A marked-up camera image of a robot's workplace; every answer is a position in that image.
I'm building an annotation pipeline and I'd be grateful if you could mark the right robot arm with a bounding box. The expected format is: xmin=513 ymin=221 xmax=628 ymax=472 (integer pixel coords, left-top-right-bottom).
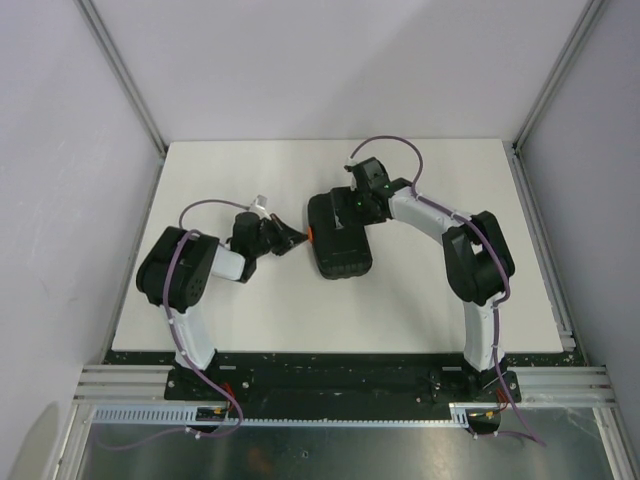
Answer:
xmin=328 ymin=157 xmax=515 ymax=401

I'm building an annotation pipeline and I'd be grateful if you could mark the left aluminium frame post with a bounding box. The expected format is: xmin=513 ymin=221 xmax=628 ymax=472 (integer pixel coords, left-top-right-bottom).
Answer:
xmin=74 ymin=0 xmax=168 ymax=158

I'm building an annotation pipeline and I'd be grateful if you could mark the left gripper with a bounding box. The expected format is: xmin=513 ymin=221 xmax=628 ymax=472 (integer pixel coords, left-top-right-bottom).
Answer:
xmin=251 ymin=213 xmax=309 ymax=258

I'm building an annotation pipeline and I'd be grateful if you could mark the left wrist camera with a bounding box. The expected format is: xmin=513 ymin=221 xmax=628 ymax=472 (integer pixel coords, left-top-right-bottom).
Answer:
xmin=248 ymin=195 xmax=269 ymax=217

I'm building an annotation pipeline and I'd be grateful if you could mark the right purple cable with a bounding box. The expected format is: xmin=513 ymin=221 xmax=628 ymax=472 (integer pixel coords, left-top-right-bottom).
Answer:
xmin=349 ymin=135 xmax=546 ymax=445

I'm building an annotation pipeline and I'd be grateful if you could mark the grey slotted cable duct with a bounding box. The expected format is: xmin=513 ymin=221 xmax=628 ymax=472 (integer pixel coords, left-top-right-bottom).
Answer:
xmin=92 ymin=404 xmax=469 ymax=428

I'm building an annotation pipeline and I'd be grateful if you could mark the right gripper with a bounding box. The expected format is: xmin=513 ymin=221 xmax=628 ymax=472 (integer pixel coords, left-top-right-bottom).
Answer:
xmin=331 ymin=186 xmax=386 ymax=231

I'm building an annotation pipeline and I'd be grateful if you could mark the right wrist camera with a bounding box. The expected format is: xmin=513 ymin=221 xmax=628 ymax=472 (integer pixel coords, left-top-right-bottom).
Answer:
xmin=344 ymin=158 xmax=367 ymax=173

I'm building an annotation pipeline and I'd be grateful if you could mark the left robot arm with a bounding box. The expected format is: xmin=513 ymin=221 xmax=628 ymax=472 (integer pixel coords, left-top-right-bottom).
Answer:
xmin=136 ymin=212 xmax=308 ymax=400

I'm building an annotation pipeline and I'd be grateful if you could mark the right aluminium frame post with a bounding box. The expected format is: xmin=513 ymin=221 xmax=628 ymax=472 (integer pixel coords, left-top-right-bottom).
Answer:
xmin=512 ymin=0 xmax=609 ymax=151

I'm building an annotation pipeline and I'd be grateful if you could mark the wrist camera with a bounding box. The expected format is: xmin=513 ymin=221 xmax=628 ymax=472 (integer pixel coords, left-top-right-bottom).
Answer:
xmin=248 ymin=195 xmax=269 ymax=217
xmin=344 ymin=158 xmax=367 ymax=173

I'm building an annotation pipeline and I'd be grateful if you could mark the aluminium frame post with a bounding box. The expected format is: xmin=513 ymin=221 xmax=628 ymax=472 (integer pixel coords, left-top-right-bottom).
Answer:
xmin=74 ymin=0 xmax=168 ymax=158
xmin=512 ymin=0 xmax=609 ymax=151

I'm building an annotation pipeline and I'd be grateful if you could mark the black plastic tool case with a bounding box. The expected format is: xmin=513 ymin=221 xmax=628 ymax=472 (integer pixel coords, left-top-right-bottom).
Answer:
xmin=307 ymin=191 xmax=373 ymax=280

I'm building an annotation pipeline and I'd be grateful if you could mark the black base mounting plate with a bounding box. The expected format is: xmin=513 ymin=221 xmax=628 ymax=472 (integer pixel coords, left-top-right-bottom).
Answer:
xmin=104 ymin=351 xmax=583 ymax=419

